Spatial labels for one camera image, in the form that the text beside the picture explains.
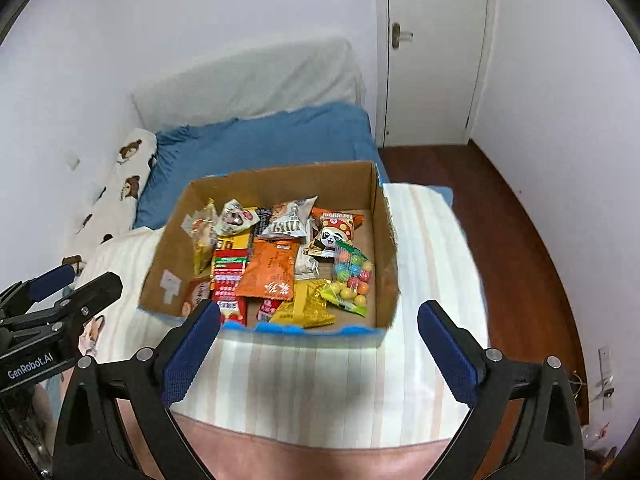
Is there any orange and white snack packet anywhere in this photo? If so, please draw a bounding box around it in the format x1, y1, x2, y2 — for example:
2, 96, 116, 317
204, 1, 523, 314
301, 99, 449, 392
181, 277, 213, 318

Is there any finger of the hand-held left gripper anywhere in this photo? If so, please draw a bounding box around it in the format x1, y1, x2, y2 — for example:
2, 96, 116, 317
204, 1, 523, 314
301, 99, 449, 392
0, 264, 77, 314
30, 271, 124, 332

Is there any striped cat print blanket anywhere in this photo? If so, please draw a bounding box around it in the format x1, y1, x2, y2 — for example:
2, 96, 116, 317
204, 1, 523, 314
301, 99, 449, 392
45, 182, 490, 480

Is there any gold yellow snack packet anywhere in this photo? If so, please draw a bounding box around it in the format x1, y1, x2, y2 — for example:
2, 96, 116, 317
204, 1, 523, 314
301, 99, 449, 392
270, 280, 337, 329

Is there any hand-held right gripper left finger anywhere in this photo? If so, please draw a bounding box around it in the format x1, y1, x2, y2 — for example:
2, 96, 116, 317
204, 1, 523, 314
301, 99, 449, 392
52, 299, 222, 480

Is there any large orange snack packet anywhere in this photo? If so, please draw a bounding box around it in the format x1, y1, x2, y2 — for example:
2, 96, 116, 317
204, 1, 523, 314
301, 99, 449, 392
235, 238, 302, 301

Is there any yellow egg cookie packet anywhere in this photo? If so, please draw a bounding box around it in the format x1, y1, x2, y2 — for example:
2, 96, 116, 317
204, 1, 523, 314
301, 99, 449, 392
192, 199, 221, 276

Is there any white door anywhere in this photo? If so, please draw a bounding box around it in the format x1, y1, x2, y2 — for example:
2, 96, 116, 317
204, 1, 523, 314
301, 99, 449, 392
375, 0, 497, 149

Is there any red and green snack packet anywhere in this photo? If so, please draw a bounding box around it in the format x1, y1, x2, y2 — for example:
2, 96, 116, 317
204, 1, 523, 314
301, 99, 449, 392
210, 249, 250, 302

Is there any grey cartoon snack packet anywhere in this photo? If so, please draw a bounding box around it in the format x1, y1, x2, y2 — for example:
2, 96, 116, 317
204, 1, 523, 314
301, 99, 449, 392
216, 200, 261, 236

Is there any colourful gumball bag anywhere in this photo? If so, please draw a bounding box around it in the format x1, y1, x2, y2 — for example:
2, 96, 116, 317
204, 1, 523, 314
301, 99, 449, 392
332, 240, 375, 297

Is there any blue bed sheet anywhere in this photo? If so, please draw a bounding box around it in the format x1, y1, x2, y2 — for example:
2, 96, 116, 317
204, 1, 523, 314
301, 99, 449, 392
132, 101, 453, 231

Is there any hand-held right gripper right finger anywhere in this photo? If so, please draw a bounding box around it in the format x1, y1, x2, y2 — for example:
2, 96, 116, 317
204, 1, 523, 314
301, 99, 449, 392
417, 300, 586, 480

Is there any panda print snack packet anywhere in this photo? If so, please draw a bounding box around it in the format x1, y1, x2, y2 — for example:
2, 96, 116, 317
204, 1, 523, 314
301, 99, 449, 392
305, 227, 351, 260

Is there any metal door handle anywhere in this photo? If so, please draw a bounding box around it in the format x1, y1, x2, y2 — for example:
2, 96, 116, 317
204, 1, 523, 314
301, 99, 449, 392
391, 22, 415, 51

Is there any yellow and red snack packet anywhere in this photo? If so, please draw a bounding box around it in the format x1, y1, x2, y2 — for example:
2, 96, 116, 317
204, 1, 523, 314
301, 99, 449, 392
216, 232, 253, 252

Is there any bear print pillow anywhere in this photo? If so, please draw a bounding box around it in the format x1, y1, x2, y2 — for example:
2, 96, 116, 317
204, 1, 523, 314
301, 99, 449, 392
62, 129, 159, 281

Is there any white padded headboard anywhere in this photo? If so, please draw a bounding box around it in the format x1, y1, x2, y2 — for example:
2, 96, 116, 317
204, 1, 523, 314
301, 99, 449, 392
131, 36, 367, 132

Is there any yellow candy ball bag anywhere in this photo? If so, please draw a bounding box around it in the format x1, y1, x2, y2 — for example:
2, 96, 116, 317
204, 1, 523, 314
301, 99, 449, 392
320, 280, 371, 317

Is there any small red snack packet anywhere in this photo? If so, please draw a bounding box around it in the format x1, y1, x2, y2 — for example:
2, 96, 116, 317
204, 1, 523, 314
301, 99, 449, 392
256, 297, 286, 322

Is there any wall socket with plug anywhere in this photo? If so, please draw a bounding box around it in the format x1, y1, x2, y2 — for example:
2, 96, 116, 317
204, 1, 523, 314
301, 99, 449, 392
597, 344, 617, 402

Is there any brown cardboard box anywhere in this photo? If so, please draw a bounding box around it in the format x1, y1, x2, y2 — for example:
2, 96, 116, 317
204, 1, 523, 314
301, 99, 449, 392
138, 161, 399, 336

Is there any red mushroom print packet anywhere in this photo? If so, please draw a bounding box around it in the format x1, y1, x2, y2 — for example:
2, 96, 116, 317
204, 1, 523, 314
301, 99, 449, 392
312, 208, 367, 247

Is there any large grey white snack packet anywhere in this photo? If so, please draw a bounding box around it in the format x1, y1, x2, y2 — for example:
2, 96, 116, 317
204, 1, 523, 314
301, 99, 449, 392
260, 195, 319, 241

